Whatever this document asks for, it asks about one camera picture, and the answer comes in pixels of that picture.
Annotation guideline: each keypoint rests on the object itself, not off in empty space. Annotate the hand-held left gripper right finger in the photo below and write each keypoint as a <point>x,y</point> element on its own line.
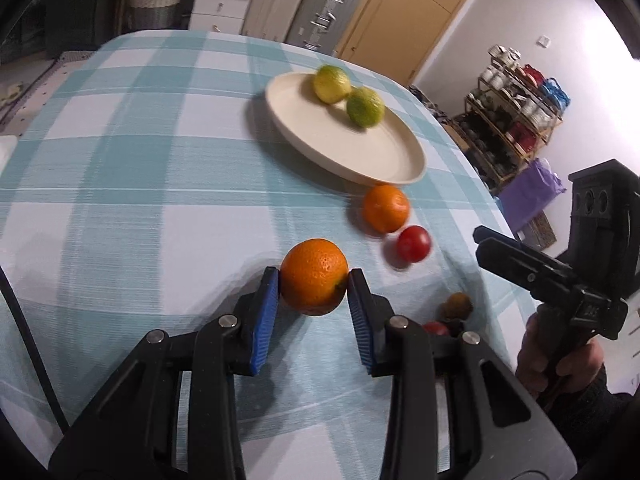
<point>361,320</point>

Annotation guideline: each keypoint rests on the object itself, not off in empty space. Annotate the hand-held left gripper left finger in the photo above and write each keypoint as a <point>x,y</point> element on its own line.
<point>265,320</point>

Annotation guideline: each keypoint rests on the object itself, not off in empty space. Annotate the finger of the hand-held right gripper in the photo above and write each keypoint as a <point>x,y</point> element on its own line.
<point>500,237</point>
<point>540,275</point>

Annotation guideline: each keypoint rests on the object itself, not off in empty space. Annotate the large orange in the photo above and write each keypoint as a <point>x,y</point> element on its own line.
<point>314,276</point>

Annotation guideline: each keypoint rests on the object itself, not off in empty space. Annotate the red tomato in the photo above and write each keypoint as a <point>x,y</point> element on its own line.
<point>414,243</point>
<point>435,328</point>

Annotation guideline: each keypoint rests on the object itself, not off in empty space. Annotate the small orange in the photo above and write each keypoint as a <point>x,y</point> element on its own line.
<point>385,208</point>

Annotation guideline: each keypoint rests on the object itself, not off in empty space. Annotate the cream round plate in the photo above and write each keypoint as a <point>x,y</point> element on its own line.
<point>345,140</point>

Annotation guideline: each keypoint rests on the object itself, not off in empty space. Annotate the person's right forearm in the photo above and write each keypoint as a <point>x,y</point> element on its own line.
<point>595,410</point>

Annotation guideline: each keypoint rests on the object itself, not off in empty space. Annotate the person's right hand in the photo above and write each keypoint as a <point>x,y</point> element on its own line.
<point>530,360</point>

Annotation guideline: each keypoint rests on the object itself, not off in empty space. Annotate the woven floor mat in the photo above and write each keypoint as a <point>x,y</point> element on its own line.
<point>539,230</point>

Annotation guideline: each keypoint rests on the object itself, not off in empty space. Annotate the purple bag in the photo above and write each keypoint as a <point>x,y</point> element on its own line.
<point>532,192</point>

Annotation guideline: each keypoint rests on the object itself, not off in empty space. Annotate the brown round fruit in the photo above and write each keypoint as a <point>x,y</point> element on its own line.
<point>457,305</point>

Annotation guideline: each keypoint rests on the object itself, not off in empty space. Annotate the wooden shoe rack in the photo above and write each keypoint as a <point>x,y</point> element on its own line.
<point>515,115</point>

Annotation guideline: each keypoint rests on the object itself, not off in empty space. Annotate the pile of shoes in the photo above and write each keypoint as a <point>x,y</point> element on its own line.
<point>430,105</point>

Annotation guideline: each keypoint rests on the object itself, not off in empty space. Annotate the teal checked tablecloth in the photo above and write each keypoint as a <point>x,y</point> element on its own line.
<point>150,185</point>

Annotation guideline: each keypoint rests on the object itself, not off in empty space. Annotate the green lime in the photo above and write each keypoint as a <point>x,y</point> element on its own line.
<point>365,106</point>

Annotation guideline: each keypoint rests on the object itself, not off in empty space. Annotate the yellow-green lemon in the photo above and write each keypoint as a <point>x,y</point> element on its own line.
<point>331,83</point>

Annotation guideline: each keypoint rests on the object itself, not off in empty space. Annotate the wooden door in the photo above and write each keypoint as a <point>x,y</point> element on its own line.
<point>400,15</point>

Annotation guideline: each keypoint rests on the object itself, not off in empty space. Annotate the silver suitcase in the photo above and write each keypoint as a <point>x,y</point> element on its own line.
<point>325,15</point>

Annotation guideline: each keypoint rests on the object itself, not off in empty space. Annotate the beige suitcase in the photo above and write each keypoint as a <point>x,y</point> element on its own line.
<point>275,0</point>

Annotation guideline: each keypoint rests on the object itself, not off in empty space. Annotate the white drawer cabinet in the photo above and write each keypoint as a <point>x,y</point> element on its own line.
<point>220,2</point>

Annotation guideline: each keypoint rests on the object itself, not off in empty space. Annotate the woven wicker basket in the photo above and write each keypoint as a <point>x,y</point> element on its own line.
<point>156,5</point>

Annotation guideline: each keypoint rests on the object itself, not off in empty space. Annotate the white light switch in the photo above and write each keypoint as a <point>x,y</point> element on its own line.
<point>544,41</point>

